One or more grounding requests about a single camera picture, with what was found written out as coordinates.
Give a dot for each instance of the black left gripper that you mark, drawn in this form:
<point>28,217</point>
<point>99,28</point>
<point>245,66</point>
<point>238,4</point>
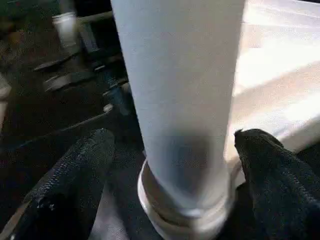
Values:
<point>100,30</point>

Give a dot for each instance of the white plastic table leg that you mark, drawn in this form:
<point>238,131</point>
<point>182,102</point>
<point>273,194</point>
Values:
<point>180,100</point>

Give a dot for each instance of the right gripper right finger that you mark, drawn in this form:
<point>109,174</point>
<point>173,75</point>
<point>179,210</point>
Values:
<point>285,185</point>

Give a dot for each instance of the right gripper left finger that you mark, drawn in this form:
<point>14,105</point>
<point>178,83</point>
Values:
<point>60,190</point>

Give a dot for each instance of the white plastic table top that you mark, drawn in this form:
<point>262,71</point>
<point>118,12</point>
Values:
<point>280,75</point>

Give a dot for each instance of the black work mat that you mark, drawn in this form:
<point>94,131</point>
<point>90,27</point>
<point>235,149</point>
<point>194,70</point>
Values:
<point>50,110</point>

